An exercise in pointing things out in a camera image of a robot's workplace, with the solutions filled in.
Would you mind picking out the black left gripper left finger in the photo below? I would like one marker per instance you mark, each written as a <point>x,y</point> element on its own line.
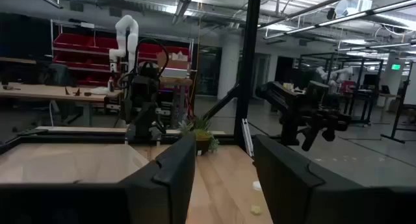
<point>169,191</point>

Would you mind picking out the black office chair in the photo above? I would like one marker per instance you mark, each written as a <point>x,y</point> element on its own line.
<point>58,75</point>

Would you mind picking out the silver aluminium extrusion piece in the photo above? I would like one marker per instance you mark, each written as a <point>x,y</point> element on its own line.
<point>247,136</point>

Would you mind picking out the wooden workbench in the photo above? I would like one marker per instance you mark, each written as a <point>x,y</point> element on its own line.
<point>48,92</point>

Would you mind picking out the potted succulent plant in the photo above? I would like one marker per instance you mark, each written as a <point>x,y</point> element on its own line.
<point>201,141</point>

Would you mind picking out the green exit sign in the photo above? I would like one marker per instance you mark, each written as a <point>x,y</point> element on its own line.
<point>396,67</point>

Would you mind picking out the ceiling light strip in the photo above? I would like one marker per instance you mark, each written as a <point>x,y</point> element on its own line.
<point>338,19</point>

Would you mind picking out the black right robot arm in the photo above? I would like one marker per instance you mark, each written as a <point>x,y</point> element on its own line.
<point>148,68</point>

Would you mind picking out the red bin shelving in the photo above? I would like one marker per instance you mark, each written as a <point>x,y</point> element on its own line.
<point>84,43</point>

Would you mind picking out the black gantry post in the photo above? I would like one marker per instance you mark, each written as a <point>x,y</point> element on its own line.
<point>248,71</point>

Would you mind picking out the white ceiling unit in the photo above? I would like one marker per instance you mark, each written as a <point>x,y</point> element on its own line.
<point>352,6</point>

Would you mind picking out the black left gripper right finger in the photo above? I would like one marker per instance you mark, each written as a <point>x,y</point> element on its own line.
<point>286,191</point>

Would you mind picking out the cardboard box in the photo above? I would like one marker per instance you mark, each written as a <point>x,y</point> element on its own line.
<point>177,60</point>

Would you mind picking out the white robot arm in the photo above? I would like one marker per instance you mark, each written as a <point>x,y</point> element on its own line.
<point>131,39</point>

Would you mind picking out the black metal station frame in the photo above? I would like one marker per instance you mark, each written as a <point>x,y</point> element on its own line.
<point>357,87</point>

